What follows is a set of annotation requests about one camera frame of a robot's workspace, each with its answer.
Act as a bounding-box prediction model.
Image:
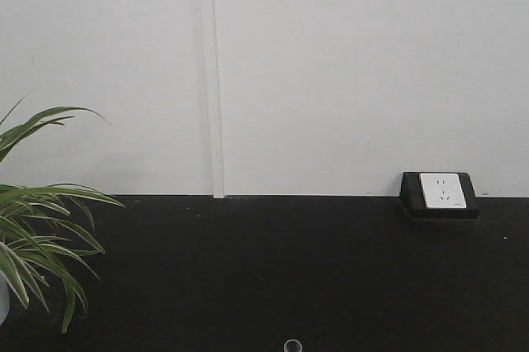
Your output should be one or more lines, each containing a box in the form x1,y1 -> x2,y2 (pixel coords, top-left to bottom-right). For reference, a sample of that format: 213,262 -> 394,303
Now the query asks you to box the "white wall cable duct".
203,0 -> 226,199

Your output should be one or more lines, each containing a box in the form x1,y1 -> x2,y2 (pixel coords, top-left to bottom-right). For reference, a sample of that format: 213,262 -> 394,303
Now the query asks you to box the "black white power socket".
399,172 -> 479,220

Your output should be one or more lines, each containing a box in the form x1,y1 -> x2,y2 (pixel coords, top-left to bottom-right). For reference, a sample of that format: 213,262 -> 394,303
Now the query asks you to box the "green spider plant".
0,87 -> 126,334

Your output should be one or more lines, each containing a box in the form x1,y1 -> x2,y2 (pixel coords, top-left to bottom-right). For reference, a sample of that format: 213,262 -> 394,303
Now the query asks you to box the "clear glass test tube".
284,339 -> 303,352

